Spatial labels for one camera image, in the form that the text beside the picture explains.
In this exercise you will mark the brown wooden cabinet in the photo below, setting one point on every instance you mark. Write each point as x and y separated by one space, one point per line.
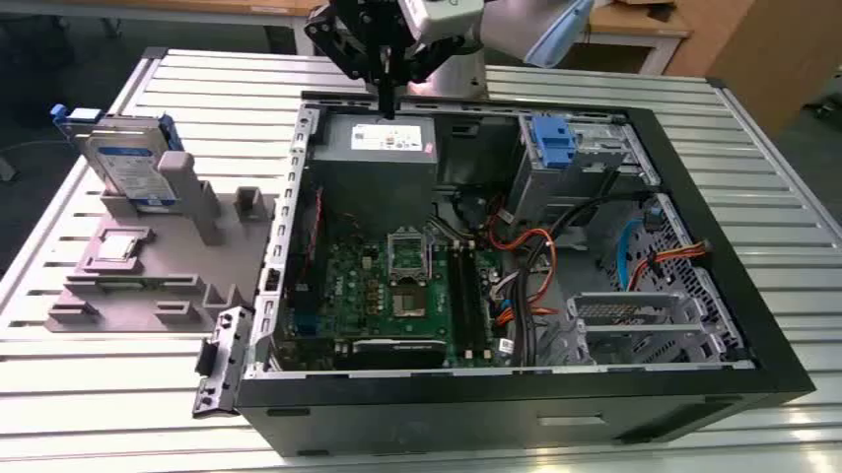
756 59

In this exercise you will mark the blue drive latch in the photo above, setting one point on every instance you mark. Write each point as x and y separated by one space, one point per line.
552 143

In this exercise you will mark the metal disk bay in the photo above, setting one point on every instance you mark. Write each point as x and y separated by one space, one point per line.
631 297

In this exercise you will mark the green motherboard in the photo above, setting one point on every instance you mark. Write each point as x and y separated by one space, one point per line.
355 295

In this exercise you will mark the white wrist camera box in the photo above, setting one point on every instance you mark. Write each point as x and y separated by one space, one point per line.
440 20

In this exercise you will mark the black RAM slot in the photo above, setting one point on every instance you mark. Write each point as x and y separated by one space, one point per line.
477 300
460 300

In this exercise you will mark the grey power supply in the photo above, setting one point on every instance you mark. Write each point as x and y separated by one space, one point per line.
375 192

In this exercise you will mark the grey parts rack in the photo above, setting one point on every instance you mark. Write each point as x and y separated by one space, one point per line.
184 276

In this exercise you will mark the green RAM stick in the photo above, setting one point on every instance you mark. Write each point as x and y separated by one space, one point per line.
131 282

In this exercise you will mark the hard disk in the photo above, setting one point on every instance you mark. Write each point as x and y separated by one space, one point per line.
131 167

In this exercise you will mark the black graphics card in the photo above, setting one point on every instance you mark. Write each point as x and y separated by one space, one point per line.
395 352

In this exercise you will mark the black PC case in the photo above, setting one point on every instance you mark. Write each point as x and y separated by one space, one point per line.
460 419

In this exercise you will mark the silver CPU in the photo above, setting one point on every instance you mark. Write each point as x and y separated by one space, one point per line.
117 249

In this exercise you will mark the grey card retainer bracket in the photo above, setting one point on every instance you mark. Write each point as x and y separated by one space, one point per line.
227 355

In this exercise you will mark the wooden desk with white frame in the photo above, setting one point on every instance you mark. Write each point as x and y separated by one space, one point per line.
631 22

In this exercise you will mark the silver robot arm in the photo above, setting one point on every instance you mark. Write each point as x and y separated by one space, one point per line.
453 74

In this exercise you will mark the metal drive cage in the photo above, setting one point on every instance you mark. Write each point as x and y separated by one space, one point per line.
532 192

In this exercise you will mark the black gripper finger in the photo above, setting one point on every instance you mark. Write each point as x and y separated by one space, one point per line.
341 49
427 61

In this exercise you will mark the CPU socket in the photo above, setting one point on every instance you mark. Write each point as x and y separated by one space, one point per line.
411 304

